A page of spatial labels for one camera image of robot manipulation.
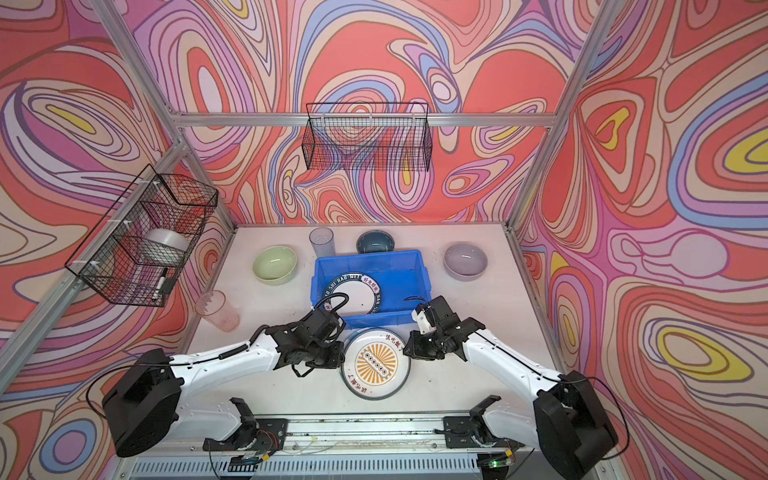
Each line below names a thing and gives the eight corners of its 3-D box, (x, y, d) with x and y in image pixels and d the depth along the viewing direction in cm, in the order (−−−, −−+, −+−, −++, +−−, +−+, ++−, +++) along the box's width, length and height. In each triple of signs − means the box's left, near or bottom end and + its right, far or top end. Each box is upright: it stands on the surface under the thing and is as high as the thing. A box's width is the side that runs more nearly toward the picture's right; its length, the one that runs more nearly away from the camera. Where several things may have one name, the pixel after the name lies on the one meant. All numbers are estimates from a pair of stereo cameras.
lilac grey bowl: (446, 281, 103) (448, 274, 100) (441, 249, 112) (443, 241, 109) (488, 281, 103) (491, 274, 100) (479, 249, 112) (482, 241, 109)
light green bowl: (254, 288, 103) (247, 278, 98) (265, 256, 112) (259, 245, 107) (293, 288, 103) (288, 278, 98) (301, 256, 112) (297, 245, 107)
